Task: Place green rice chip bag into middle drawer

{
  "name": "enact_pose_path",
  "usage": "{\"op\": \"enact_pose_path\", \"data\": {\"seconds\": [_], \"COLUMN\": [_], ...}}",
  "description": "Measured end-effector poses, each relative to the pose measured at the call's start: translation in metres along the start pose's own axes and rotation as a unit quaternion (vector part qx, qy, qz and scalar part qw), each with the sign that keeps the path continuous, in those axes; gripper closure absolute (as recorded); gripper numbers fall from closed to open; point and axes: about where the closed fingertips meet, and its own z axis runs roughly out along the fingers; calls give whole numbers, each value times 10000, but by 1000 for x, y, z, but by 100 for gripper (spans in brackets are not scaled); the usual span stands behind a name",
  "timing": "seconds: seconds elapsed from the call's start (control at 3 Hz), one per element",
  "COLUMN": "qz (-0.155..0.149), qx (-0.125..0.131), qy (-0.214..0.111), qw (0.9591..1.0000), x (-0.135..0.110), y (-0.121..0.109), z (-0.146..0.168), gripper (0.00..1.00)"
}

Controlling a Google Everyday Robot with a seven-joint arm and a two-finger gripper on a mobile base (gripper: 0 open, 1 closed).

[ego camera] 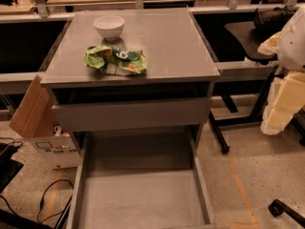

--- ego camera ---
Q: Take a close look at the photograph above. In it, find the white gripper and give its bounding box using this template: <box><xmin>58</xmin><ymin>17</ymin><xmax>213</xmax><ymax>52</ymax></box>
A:
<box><xmin>256</xmin><ymin>31</ymin><xmax>305</xmax><ymax>135</ymax></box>

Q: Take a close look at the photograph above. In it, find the green rice chip bag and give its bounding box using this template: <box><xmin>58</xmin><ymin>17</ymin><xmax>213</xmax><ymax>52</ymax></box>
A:
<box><xmin>84</xmin><ymin>45</ymin><xmax>147</xmax><ymax>76</ymax></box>

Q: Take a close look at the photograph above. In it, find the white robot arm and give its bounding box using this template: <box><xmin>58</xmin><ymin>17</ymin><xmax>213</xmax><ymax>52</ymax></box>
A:
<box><xmin>257</xmin><ymin>7</ymin><xmax>305</xmax><ymax>135</ymax></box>

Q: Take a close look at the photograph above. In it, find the grey drawer cabinet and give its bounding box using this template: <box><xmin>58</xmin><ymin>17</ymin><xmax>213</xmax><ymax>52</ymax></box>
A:
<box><xmin>42</xmin><ymin>9</ymin><xmax>219</xmax><ymax>229</ymax></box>

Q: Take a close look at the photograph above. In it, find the open middle drawer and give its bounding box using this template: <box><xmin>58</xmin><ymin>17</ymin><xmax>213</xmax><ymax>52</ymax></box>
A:
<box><xmin>67</xmin><ymin>131</ymin><xmax>216</xmax><ymax>229</ymax></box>

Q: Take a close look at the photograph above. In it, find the closed top drawer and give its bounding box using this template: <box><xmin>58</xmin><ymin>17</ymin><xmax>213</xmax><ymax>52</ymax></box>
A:
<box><xmin>52</xmin><ymin>97</ymin><xmax>212</xmax><ymax>132</ymax></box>

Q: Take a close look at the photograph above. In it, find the black side table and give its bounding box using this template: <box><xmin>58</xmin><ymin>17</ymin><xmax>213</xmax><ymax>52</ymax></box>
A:
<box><xmin>209</xmin><ymin>21</ymin><xmax>283</xmax><ymax>154</ymax></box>

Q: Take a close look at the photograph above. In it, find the black device on table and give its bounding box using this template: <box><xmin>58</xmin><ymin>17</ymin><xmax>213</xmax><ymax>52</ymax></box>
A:
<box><xmin>254</xmin><ymin>7</ymin><xmax>295</xmax><ymax>33</ymax></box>

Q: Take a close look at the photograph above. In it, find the black caster wheel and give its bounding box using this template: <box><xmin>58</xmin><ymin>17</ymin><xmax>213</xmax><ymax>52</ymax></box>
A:
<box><xmin>268</xmin><ymin>199</ymin><xmax>305</xmax><ymax>228</ymax></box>

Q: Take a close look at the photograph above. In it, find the white ceramic bowl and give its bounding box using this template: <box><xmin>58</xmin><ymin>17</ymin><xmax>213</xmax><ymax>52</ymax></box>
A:
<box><xmin>93</xmin><ymin>15</ymin><xmax>125</xmax><ymax>40</ymax></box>

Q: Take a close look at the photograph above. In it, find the cardboard box with bottles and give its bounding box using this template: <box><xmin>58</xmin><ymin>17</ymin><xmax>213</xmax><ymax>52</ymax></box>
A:
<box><xmin>9</xmin><ymin>75</ymin><xmax>80</xmax><ymax>169</ymax></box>

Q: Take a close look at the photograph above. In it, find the black equipment at left edge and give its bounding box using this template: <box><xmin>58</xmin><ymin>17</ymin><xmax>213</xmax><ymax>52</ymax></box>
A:
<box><xmin>0</xmin><ymin>143</ymin><xmax>23</xmax><ymax>193</ymax></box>

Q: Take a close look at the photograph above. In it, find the black cable on floor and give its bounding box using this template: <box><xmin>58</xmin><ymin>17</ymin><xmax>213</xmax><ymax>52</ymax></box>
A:
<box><xmin>36</xmin><ymin>178</ymin><xmax>74</xmax><ymax>225</ymax></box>

